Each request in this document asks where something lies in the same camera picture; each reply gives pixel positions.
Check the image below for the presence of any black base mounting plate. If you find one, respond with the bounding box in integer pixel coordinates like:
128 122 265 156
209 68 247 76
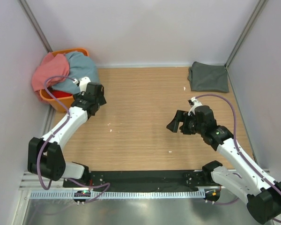
62 169 230 192

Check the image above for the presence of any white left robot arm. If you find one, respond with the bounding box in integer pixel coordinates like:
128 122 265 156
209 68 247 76
27 81 106 188

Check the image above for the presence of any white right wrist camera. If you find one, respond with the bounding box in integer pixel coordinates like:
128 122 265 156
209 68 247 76
188 97 202 116

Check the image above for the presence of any orange plastic basket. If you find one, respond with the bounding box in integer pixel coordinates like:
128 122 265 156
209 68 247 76
39 47 89 113

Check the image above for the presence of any aluminium frame rail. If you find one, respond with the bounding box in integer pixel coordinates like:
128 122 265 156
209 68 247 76
19 172 64 190

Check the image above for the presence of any light blue t shirt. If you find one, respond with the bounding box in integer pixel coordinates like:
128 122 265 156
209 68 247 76
52 51 100 94

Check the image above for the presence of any pink t shirt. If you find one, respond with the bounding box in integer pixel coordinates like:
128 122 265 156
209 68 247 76
31 52 70 102

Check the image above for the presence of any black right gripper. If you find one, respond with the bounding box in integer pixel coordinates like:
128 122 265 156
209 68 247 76
166 110 205 135

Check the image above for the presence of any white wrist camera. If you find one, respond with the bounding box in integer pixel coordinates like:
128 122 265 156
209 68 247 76
188 97 202 116
73 76 91 92

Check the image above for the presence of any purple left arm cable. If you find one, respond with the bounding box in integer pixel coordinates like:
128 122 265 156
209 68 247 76
36 75 111 203

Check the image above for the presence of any slotted grey cable duct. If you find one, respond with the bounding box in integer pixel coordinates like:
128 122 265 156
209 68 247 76
30 189 205 200

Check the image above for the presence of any red t shirt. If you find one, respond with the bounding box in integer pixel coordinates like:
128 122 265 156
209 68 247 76
51 90 72 98

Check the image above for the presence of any grey t shirt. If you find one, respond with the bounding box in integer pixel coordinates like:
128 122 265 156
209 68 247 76
188 61 229 93

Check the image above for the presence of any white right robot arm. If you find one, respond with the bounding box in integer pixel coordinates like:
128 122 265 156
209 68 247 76
166 105 281 224

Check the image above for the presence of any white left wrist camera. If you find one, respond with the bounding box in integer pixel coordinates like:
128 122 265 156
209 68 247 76
73 76 91 92

